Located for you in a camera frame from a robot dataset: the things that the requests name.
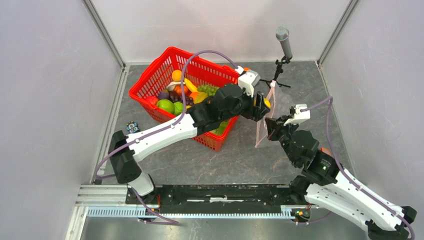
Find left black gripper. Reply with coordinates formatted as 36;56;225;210
220;85;270;122

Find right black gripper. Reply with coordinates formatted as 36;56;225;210
264;115;299;166

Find yellow toy lemon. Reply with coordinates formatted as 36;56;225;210
263;98;271;109

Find clear zip top bag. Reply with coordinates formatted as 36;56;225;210
255;80;293;149

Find red plastic basket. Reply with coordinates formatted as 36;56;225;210
129;46;239;152

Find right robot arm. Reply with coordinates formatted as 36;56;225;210
265;115;417;240

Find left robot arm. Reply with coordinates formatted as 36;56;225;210
108;83;271;204

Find green toy grapes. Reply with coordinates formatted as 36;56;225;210
197;84;219;96

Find yellow green toy starfruit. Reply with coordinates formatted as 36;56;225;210
192;92;209;104

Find orange toy block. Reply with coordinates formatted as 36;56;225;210
320;147;332;156

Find purple toy grapes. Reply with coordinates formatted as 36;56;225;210
168;91;194;106

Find black microphone tripod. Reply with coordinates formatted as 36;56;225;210
260;56;291;89

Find green toy pepper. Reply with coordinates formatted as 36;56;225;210
173;101;184;116

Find orange toy tangerine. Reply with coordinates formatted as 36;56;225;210
171;69;182;82

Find green toy apple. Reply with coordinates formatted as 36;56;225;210
156;99;175;114

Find grey microphone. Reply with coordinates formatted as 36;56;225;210
275;26;293;60

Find small blue cartoon toy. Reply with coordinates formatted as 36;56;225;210
126;121;140;134

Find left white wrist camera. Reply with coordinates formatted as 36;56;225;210
235;66;261;97

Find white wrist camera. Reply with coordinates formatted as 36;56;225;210
235;66;261;97
283;104;311;126

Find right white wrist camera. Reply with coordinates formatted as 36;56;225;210
283;104;311;126

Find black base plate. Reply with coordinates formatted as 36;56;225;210
142;184;307;214

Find aluminium frame rail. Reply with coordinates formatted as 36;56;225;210
66;185;336;240

